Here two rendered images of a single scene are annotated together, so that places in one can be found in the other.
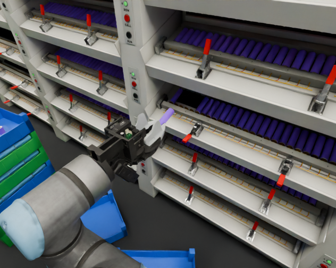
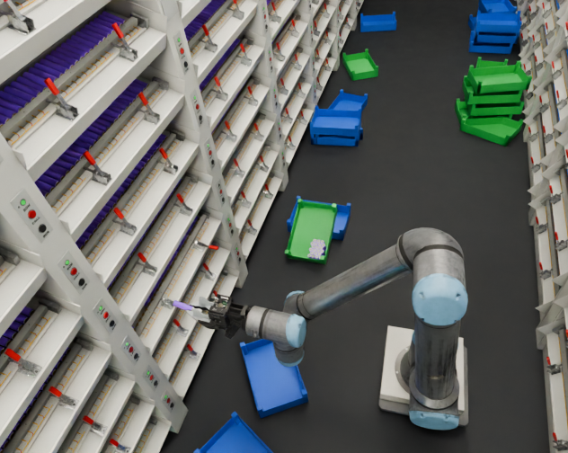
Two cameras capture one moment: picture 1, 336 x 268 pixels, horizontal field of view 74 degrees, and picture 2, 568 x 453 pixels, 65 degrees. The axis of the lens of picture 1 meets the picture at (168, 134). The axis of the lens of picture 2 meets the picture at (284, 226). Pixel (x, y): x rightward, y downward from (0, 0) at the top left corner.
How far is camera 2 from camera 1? 1.26 m
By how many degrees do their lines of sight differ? 68
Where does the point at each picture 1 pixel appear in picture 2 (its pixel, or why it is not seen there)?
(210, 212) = (204, 334)
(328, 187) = (210, 228)
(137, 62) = (124, 331)
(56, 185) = (272, 316)
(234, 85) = (164, 251)
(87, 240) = not seen: hidden behind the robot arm
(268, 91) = (173, 233)
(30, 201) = (285, 321)
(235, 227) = not seen: hidden behind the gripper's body
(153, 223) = (218, 397)
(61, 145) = not seen: outside the picture
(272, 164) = (197, 253)
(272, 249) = (227, 288)
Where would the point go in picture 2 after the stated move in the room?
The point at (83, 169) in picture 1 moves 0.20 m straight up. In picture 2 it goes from (259, 310) to (248, 270)
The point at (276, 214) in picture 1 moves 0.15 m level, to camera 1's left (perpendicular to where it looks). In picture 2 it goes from (214, 270) to (221, 297)
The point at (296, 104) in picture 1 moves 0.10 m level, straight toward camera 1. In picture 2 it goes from (184, 220) to (210, 224)
